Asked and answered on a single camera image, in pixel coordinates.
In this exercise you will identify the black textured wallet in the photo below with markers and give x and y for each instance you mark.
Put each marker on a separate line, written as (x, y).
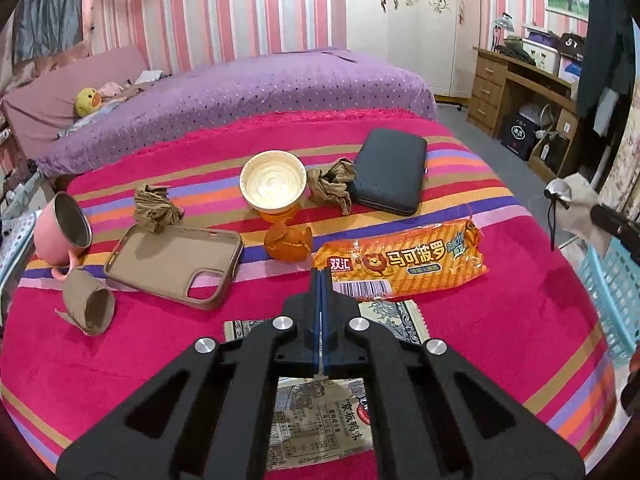
(390, 170)

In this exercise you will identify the pink mug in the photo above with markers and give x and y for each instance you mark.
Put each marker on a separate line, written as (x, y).
(50, 245)

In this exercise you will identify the black bag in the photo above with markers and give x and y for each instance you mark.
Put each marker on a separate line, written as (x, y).
(572, 44)

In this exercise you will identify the yellow duck plush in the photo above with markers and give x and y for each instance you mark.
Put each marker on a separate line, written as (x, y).
(88, 101)

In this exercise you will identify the white storage box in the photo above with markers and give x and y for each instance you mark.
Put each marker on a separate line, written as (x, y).
(542, 57)

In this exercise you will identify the wooden desk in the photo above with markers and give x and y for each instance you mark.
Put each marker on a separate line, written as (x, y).
(490, 90)

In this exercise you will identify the grey hanging cloth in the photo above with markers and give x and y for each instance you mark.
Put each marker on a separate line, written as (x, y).
(45, 10)

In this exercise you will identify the brown cardboard tube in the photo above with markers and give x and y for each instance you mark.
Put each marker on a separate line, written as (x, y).
(82, 302)

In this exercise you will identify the floral cloth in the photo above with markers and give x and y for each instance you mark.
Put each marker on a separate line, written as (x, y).
(625, 170)

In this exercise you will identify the pink striped blanket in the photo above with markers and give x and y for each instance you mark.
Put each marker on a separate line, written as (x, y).
(500, 310)

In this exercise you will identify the brown phone case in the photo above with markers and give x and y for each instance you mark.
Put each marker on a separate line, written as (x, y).
(160, 255)

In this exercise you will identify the desk lamp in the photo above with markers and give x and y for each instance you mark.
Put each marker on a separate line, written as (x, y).
(502, 25)

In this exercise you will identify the orange peel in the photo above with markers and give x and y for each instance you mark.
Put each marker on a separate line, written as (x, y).
(289, 244)

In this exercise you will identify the beige patterned snack packet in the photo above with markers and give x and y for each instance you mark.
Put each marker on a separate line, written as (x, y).
(322, 420)

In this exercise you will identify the cream bowl with orange base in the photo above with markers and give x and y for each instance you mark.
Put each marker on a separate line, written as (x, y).
(272, 182)

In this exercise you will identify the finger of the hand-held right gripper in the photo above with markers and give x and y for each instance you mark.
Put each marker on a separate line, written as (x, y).
(617, 230)
(557, 191)

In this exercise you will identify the black box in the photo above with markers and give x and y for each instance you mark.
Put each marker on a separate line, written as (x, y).
(520, 137)

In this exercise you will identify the white wardrobe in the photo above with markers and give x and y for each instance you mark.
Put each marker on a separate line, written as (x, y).
(415, 50)

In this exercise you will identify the blue plastic basket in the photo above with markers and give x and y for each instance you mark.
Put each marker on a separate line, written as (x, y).
(617, 300)

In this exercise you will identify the dark hanging jacket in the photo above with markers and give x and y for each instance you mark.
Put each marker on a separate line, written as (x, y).
(607, 50)

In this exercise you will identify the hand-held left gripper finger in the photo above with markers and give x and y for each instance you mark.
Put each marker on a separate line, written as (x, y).
(315, 332)
(325, 332)

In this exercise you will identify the purple dotted bedspread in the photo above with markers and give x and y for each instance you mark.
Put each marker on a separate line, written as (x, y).
(275, 95)

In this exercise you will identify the cardboard box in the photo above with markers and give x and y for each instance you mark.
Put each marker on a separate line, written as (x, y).
(547, 157)

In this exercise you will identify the orange snack packet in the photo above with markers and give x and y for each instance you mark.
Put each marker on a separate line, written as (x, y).
(405, 260)

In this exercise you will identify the pile of clothes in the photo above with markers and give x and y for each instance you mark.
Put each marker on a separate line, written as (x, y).
(130, 85)

